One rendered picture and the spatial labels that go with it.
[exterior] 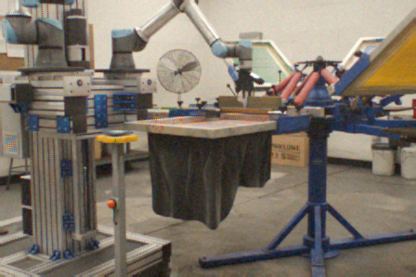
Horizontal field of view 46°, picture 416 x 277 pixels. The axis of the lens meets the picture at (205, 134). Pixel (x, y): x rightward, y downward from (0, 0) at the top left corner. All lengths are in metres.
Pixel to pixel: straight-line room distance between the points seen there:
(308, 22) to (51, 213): 5.21
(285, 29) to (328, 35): 0.70
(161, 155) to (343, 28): 4.92
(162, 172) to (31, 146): 0.84
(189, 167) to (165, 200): 0.26
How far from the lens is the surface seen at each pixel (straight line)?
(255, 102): 2.63
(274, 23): 7.51
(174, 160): 2.31
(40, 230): 2.93
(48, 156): 2.77
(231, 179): 2.26
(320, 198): 3.40
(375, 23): 6.78
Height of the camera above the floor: 1.19
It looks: 6 degrees down
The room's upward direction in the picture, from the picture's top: straight up
